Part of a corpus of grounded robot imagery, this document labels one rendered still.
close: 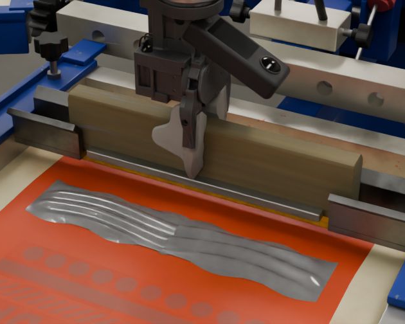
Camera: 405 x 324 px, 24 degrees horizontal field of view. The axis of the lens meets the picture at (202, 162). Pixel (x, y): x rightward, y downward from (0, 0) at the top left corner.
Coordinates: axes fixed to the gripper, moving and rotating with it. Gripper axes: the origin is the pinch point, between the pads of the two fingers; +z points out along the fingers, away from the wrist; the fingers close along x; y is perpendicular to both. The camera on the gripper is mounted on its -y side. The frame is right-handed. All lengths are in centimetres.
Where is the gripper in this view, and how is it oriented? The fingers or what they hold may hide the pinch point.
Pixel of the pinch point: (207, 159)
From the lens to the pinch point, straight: 108.0
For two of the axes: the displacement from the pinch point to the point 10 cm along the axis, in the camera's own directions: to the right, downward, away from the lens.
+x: -4.4, 5.0, -7.5
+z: 0.0, 8.3, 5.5
